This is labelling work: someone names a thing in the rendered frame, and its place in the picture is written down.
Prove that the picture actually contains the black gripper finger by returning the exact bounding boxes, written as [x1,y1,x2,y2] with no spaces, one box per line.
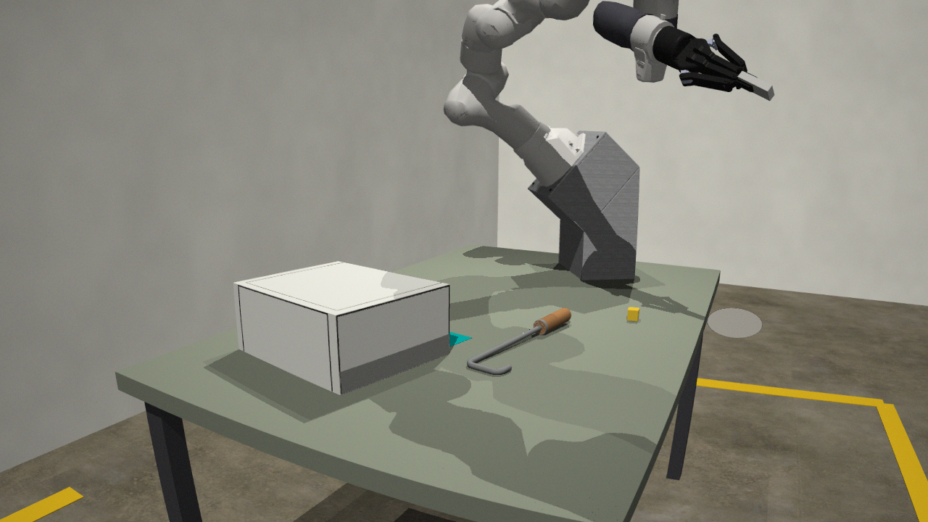
[679,52,772,101]
[694,33,774,98]

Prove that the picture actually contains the teal square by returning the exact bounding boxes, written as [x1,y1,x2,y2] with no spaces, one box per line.
[449,332,472,347]

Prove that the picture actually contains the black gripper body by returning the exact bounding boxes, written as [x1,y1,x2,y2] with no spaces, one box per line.
[652,26,711,73]

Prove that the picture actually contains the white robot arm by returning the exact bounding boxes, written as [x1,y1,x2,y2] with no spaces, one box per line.
[444,0,679,187]

